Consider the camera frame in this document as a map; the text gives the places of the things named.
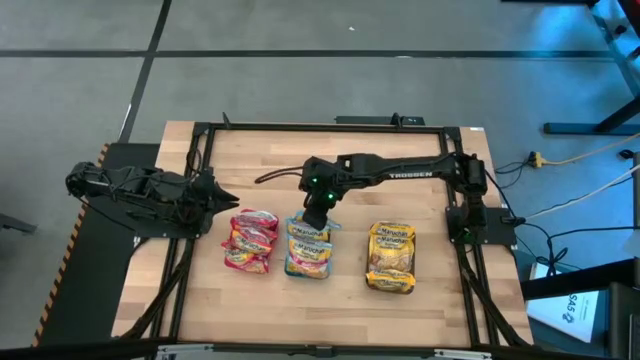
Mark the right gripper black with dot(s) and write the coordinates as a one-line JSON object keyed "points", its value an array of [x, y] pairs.
{"points": [[322, 180]]}

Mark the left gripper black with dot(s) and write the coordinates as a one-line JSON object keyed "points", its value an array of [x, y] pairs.
{"points": [[202, 200]]}

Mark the black plastic bin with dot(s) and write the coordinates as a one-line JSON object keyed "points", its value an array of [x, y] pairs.
{"points": [[367, 267]]}

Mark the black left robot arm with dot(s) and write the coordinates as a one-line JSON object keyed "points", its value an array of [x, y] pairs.
{"points": [[130, 192]]}

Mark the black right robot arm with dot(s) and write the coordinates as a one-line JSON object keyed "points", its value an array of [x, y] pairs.
{"points": [[410, 170]]}

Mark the black furniture foot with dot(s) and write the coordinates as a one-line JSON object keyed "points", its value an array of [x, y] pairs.
{"points": [[15, 224]]}

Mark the white printed paper sign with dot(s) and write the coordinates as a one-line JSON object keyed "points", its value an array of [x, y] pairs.
{"points": [[560, 310]]}

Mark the black desk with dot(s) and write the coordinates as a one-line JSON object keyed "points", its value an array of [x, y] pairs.
{"points": [[625, 320]]}

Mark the black aluminium table frame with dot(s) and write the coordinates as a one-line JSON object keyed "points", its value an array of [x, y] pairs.
{"points": [[325, 126]]}

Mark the black bracket bar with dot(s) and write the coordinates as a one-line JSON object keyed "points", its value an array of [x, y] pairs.
{"points": [[370, 120]]}

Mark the silver table edge rail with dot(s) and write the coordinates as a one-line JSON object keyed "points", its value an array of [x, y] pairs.
{"points": [[450, 354]]}

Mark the black desk leg frame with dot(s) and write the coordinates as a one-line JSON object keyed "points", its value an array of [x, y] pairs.
{"points": [[575, 129]]}

